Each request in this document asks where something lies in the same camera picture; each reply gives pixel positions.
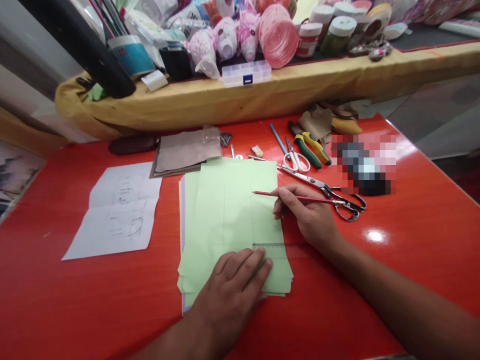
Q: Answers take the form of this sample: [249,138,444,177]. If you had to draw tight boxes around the transparent plastic ruler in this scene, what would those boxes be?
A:
[250,242,298,251]

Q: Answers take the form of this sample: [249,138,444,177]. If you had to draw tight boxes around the green paint jar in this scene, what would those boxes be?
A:
[319,15,358,58]

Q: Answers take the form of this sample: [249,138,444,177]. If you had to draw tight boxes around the clear plastic piece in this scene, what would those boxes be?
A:
[201,124,223,146]

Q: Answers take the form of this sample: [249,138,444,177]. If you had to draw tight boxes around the red paint jar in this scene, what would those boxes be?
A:
[293,22,324,59]

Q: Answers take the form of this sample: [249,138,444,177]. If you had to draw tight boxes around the dark brown pouch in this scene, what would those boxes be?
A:
[108,135,159,157]

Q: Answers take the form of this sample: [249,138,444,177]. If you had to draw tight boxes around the grey-brown fabric pieces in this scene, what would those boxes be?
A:
[149,127,224,180]

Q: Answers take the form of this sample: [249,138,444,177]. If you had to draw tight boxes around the person's right hand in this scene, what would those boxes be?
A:
[272,185,349,253]

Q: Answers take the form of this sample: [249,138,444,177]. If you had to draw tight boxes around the white paper with sketches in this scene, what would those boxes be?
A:
[61,161,164,262]

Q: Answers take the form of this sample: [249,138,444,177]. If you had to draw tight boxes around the person's left hand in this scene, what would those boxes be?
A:
[194,247,274,328]

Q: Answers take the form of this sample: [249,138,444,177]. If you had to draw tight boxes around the group of pink paper fish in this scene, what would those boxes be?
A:
[183,5,262,80]

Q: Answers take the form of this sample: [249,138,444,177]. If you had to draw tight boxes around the small green piece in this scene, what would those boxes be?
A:
[86,82,107,102]

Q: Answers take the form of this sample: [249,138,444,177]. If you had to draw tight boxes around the beige leather pieces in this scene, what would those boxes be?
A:
[297,104,335,143]

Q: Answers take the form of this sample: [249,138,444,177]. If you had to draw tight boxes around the yellow cloth covered shelf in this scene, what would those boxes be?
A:
[53,39,480,142]

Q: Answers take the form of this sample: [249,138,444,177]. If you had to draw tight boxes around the green and yellow pliers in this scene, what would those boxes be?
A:
[293,131,333,170]

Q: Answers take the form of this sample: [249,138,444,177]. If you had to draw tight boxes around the blue pencil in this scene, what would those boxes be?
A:
[269,123,292,162]

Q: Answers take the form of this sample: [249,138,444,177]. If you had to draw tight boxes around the large metal tailor scissors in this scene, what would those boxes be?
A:
[276,164,368,223]

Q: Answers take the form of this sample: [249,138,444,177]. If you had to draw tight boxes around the red pencil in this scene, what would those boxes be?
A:
[251,190,346,206]

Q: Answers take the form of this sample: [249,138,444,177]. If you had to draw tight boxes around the black tube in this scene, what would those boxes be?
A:
[19,0,137,100]

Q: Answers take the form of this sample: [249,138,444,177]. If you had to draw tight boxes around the clear plastic compartment box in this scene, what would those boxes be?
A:
[220,59,273,88]

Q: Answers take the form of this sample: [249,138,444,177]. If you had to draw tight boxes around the small white-handled scissors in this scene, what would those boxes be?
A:
[281,135,312,173]

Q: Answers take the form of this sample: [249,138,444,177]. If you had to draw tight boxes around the floral fabric piece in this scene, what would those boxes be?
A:
[347,38,394,62]

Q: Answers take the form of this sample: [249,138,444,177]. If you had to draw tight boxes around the black thread spool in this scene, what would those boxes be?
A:
[158,40,193,82]

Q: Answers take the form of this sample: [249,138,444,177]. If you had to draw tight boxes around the yellow fabric piece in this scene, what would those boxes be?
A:
[331,116,364,136]

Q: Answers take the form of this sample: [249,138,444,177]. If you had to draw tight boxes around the blue and white pen cup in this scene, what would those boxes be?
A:
[107,34,157,78]

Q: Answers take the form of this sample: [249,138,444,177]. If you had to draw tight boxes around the white-lidded jar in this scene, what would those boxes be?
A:
[308,3,335,26]

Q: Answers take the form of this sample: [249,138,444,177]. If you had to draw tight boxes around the stack of green paper sheets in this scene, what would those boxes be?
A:
[176,157,295,317]

